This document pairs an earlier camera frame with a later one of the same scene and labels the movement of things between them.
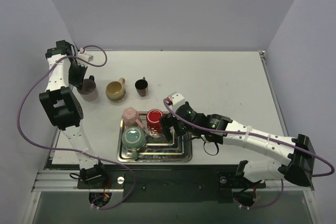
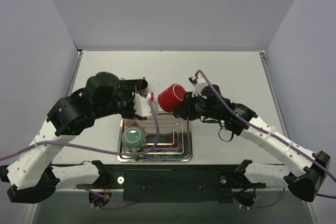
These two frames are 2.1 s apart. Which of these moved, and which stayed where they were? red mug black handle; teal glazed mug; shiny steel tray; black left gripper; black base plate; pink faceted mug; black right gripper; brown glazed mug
Moved: red mug black handle; black right gripper; black left gripper
Stayed: black base plate; pink faceted mug; brown glazed mug; teal glazed mug; shiny steel tray
